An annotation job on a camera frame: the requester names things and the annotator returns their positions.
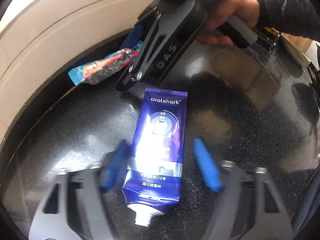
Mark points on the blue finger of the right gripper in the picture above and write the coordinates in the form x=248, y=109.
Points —
x=136, y=38

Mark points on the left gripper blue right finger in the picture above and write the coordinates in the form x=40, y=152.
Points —
x=208, y=168

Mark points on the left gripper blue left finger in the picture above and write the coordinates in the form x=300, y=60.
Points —
x=114, y=166

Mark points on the purple toothpaste tube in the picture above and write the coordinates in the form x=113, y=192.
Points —
x=152, y=184

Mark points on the blue snack wrapper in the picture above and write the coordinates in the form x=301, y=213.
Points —
x=97, y=71

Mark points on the dark jacket right sleeve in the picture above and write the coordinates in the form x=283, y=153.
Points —
x=295, y=17

